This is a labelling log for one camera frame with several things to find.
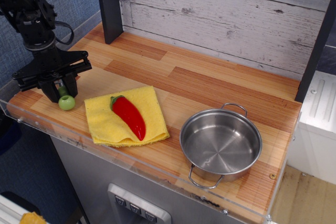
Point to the stainless steel pot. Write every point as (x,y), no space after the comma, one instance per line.
(221,145)

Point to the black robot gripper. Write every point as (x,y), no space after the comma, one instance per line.
(48,65)

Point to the dark grey right post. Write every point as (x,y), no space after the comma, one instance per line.
(317,51)

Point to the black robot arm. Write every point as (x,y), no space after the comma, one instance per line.
(34,20)

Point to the green handled grey spatula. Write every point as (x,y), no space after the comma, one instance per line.
(66,101)

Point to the grey cabinet with buttons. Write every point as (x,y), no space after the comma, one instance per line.
(110,193)

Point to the clear acrylic table guard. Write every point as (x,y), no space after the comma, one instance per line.
(185,82)

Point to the red toy chili pepper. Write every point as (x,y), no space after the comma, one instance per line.
(127,111)

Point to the dark grey post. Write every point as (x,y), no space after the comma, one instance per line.
(111,19)
(317,51)

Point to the yellow folded cloth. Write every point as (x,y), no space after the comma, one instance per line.
(106,128)

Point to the white side appliance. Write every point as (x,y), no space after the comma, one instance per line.
(312,149)

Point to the dark grey left post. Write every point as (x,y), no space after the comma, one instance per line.
(111,19)

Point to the yellow object bottom left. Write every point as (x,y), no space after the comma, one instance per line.
(32,218)

